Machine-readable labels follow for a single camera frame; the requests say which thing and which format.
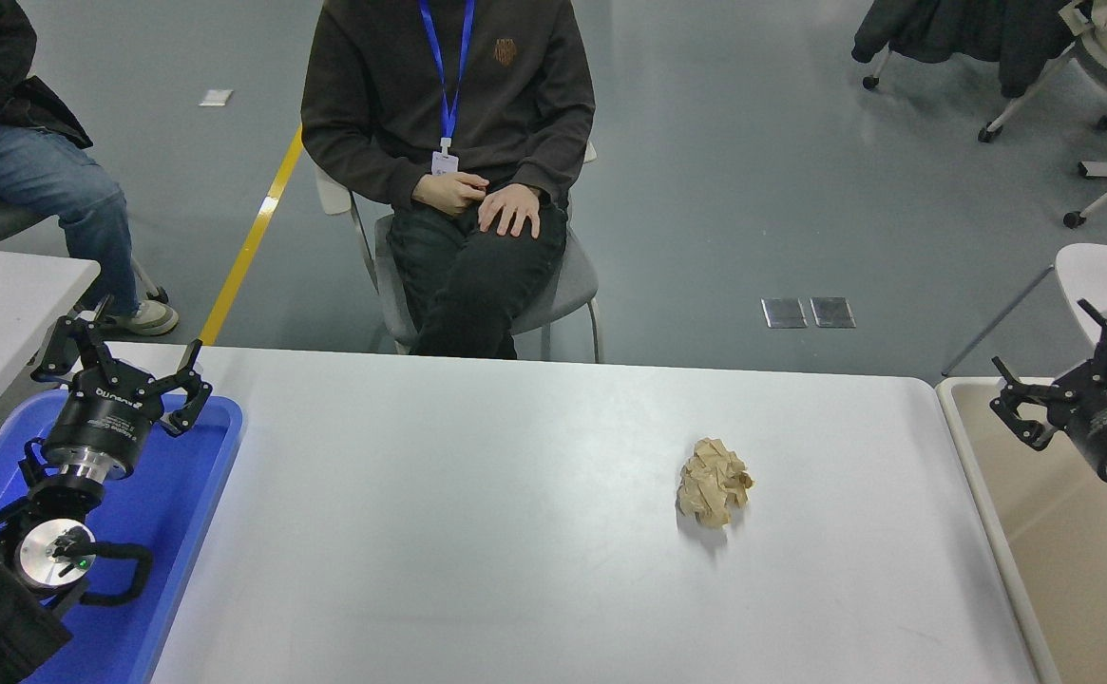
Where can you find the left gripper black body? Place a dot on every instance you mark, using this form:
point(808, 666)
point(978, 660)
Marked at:
point(104, 416)

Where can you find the person's right hand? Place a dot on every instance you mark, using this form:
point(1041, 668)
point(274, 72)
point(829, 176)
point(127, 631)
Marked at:
point(448, 195)

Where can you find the person's left hand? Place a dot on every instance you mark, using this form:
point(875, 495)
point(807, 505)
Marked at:
point(513, 211)

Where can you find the white side table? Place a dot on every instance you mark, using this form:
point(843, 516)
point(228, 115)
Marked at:
point(2, 304)

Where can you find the blue plastic tray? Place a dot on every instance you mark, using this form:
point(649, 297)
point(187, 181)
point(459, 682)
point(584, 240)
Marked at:
point(173, 532)

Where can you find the large pale bin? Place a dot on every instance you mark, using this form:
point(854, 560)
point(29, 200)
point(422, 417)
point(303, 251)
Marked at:
point(1057, 570)

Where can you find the person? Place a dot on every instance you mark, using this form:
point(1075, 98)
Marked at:
point(30, 171)
point(515, 95)

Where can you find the metal floor plate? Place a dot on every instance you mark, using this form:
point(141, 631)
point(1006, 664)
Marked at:
point(832, 313)
point(784, 313)

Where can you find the white paper scrap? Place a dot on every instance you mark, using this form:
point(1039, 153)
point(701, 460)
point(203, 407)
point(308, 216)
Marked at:
point(216, 97)

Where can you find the crumpled tan paper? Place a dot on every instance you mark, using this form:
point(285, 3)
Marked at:
point(713, 484)

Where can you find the dark jacket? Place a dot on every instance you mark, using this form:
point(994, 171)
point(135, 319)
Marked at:
point(962, 28)

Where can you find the white chair leg with caster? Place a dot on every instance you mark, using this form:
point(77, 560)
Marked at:
point(878, 68)

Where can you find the white and grey chair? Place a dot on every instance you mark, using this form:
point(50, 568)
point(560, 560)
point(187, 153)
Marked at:
point(572, 285)

